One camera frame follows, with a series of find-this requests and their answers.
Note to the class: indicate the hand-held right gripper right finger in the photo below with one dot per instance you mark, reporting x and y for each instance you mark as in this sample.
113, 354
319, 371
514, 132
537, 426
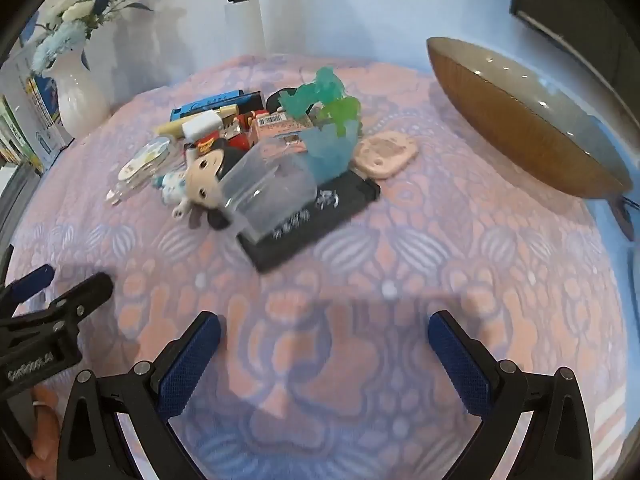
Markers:
460, 365

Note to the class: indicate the cream rectangular bar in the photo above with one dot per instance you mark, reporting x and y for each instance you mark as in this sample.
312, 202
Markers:
169, 128

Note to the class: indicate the white small box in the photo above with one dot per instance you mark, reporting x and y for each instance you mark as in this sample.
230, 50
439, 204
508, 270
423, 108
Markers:
202, 124

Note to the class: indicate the light blue translucent piece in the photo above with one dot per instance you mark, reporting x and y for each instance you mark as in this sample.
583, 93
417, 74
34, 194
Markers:
330, 155

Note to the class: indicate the blue and white artificial flowers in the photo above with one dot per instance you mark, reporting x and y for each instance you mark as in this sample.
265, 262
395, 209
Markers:
75, 10

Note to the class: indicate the small white and blue figure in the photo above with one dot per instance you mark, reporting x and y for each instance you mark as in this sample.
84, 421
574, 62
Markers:
172, 185

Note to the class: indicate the peach case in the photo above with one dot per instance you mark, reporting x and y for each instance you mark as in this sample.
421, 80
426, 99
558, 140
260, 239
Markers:
385, 152

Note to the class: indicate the clear plastic tube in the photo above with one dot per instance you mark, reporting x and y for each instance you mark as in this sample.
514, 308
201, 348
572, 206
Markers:
127, 191

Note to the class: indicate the teal translucent figurine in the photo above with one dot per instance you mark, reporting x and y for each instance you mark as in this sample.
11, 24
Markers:
325, 87

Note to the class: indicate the white lamp pole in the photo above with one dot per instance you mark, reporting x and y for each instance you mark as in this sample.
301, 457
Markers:
244, 15

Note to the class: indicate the black box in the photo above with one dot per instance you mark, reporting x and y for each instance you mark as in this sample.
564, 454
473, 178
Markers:
345, 200

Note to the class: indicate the pink patterned blanket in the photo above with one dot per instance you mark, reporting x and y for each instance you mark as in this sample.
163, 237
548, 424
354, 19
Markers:
350, 360

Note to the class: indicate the person's left hand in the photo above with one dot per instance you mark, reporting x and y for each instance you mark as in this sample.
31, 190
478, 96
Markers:
47, 435

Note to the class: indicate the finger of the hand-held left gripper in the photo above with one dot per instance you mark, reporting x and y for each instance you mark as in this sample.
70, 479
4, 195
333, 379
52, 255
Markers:
32, 282
82, 295

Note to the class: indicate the clear plastic cup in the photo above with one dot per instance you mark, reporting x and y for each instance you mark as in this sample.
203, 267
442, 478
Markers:
270, 185

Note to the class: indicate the pink box with white label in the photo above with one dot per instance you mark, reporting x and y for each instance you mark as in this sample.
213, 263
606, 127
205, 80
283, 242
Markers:
275, 127

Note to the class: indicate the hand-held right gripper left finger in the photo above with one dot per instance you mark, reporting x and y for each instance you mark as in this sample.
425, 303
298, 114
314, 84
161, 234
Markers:
190, 365

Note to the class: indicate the books and leaflets stack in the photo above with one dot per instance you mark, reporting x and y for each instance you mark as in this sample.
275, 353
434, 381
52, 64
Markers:
50, 120

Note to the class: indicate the red toy figure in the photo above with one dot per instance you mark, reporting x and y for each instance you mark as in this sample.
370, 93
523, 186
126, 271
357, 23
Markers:
244, 127

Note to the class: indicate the dark-haired doll figure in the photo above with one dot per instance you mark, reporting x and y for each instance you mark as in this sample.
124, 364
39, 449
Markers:
205, 180

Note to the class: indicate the grey flat stack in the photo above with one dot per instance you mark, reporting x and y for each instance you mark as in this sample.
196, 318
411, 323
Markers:
20, 195

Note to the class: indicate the amber ribbed glass bowl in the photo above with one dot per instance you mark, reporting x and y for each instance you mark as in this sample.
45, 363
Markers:
505, 125

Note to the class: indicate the white ribbed vase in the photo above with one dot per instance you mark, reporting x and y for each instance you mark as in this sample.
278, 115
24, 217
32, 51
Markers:
80, 105

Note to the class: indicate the green and white book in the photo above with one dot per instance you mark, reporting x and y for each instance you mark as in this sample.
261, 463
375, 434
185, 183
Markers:
12, 135

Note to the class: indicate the green translucent figurine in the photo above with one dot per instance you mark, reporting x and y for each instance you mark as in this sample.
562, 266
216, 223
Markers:
345, 112

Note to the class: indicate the blue box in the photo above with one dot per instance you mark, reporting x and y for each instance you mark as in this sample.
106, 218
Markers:
210, 104

